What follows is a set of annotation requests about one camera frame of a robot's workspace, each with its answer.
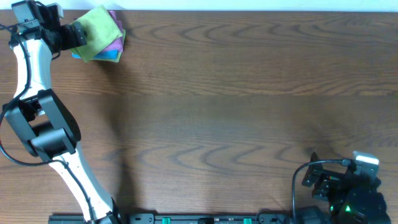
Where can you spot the green microfiber cloth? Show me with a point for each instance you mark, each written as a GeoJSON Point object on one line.
{"type": "Point", "coordinates": [101, 31]}

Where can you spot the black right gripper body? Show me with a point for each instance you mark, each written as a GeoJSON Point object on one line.
{"type": "Point", "coordinates": [326, 189]}

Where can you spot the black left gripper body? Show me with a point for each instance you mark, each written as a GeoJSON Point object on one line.
{"type": "Point", "coordinates": [78, 34]}

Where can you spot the light green folded cloth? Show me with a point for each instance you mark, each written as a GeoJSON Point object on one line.
{"type": "Point", "coordinates": [120, 51]}

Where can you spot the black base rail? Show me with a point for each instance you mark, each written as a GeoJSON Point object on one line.
{"type": "Point", "coordinates": [151, 218]}

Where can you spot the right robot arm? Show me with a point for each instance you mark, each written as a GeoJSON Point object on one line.
{"type": "Point", "coordinates": [362, 205]}

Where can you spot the blue folded cloth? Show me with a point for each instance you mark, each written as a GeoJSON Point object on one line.
{"type": "Point", "coordinates": [111, 55]}

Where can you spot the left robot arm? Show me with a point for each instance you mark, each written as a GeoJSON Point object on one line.
{"type": "Point", "coordinates": [38, 117]}

